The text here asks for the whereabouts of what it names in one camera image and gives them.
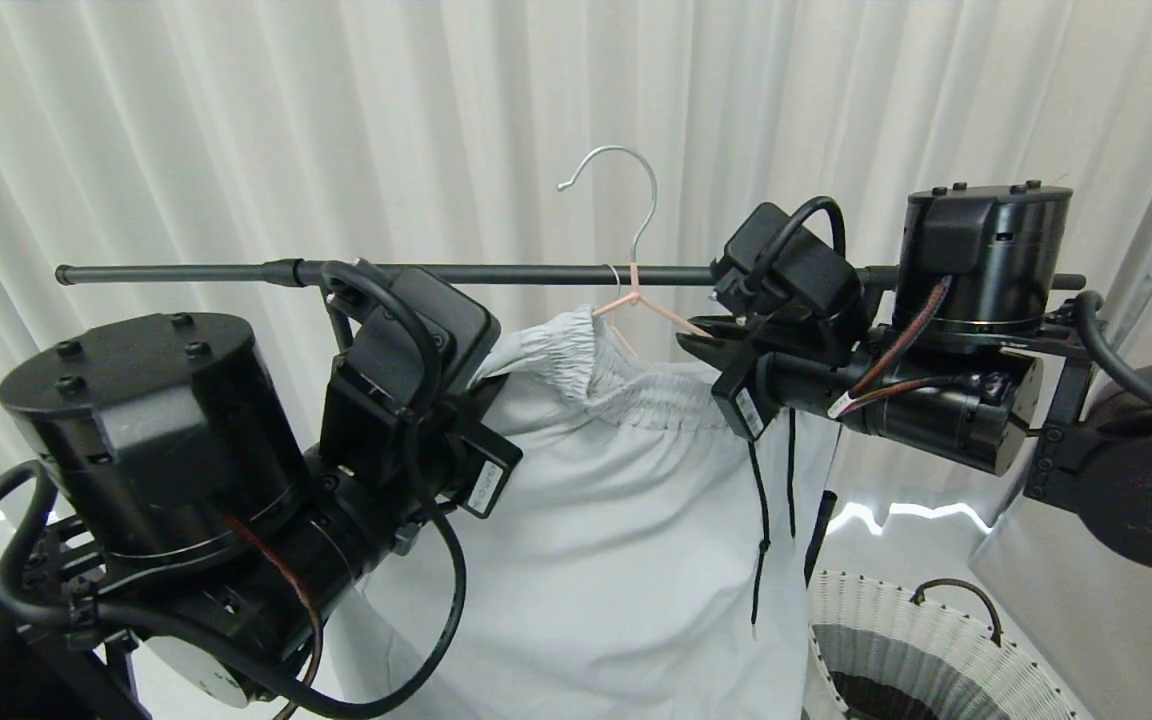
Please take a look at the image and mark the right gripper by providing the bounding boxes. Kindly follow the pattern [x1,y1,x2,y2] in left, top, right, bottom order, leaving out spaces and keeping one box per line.
[711,348,885,443]

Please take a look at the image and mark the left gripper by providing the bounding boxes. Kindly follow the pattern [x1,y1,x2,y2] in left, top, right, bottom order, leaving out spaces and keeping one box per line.
[326,410,525,571]

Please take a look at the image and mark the pale grey shorts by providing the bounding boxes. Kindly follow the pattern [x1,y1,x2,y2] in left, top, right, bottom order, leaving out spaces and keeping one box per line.
[321,305,845,720]

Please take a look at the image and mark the white laundry basket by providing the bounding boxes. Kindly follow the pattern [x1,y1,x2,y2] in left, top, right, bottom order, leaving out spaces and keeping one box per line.
[802,570,1083,720]

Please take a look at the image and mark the black clothes rack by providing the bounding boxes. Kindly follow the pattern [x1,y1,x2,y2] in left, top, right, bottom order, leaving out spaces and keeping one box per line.
[54,258,1087,589]

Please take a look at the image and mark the white curtain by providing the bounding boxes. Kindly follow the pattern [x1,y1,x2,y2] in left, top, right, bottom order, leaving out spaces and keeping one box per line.
[0,0,1152,561]

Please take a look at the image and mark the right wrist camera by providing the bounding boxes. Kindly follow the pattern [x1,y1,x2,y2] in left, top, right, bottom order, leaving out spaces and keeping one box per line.
[711,203,865,351]

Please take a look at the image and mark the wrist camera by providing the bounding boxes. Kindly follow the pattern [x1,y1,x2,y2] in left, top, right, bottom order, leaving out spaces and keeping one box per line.
[711,203,865,351]
[321,262,502,481]

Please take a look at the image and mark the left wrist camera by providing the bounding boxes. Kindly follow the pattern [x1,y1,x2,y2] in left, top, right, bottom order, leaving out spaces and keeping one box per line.
[321,262,502,481]

